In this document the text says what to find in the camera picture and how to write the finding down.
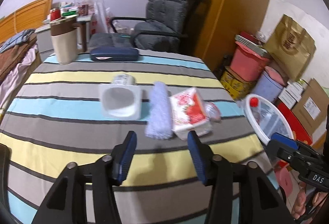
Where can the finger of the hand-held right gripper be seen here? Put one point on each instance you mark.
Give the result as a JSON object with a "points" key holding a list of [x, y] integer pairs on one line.
{"points": [[284, 139], [285, 155]]}

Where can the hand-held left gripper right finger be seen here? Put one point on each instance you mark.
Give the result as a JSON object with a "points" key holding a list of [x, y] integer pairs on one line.
{"points": [[196, 159]]}

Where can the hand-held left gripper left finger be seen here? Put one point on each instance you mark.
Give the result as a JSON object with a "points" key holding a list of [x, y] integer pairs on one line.
{"points": [[127, 157]]}

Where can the white round trash bin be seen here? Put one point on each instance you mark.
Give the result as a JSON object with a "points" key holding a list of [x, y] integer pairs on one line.
{"points": [[279, 121]]}

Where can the clear bottle with red label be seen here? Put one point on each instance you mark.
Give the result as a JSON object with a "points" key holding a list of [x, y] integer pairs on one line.
{"points": [[254, 102]]}

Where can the person's right hand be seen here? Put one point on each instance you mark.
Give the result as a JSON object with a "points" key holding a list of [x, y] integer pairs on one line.
{"points": [[299, 204]]}

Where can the red box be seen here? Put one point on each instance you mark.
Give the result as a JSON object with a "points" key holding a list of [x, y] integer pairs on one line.
{"points": [[295, 123]]}

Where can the pink plastic stool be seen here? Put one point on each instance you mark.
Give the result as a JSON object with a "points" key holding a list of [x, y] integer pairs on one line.
{"points": [[284, 181]]}

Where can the brown cardboard box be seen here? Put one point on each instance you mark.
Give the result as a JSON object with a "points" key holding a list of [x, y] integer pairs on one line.
{"points": [[311, 105]]}

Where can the stack of white boxes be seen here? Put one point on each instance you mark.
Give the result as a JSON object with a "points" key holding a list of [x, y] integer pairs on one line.
{"points": [[291, 95]]}

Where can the strawberry print milk carton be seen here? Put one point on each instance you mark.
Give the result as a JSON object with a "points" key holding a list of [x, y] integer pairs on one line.
{"points": [[190, 113]]}

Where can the red clear plastic wrapper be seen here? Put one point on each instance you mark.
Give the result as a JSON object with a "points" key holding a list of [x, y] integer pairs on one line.
{"points": [[213, 110]]}

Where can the lavender bin with pink lid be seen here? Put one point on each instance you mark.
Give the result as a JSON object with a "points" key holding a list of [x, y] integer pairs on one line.
{"points": [[267, 87]]}

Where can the lilac bristly cloth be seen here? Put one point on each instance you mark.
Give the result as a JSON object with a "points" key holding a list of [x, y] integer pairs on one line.
{"points": [[159, 110]]}

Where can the white square plastic cup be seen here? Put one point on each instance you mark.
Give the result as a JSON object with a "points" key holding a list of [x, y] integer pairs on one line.
{"points": [[118, 100]]}

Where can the striped tablecloth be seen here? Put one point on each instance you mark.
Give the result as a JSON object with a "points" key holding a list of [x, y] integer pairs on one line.
{"points": [[77, 116]]}

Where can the yellow printed box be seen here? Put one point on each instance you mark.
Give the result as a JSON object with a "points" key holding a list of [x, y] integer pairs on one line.
{"points": [[236, 83]]}

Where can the small clear plastic cup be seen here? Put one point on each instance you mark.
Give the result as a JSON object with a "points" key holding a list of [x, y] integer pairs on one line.
{"points": [[123, 79]]}

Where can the pink plastic bucket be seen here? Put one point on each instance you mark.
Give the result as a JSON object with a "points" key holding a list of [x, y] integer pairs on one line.
{"points": [[246, 64]]}

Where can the gold paper bag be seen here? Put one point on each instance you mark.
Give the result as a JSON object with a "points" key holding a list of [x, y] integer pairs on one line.
{"points": [[290, 46]]}

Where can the striped paper bag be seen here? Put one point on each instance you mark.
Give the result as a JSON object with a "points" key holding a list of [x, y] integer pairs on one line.
{"points": [[250, 42]]}

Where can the navy glasses case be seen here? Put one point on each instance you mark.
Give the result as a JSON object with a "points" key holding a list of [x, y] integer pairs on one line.
{"points": [[115, 53]]}

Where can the beige and brown lidded mug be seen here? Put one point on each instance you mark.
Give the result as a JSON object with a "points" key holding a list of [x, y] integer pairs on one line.
{"points": [[64, 49]]}

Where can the pale pink bed sheet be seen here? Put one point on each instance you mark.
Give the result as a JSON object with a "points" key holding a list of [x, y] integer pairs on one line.
{"points": [[15, 74]]}

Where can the white plastic shopping bag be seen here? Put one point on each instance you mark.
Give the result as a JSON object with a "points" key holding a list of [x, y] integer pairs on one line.
{"points": [[100, 18]]}

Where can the brown blanket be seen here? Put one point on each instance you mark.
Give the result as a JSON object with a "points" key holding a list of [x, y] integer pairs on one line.
{"points": [[12, 59]]}

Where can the red jar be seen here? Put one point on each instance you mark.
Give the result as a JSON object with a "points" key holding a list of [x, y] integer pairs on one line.
{"points": [[55, 15]]}

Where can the grey cushioned armchair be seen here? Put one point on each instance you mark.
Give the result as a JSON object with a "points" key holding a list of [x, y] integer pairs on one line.
{"points": [[167, 2]]}

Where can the blue plaid folded cloth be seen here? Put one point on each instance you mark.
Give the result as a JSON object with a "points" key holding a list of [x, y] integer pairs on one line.
{"points": [[15, 40]]}

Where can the wooden bed headboard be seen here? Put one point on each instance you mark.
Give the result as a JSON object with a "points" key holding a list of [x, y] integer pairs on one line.
{"points": [[28, 13]]}

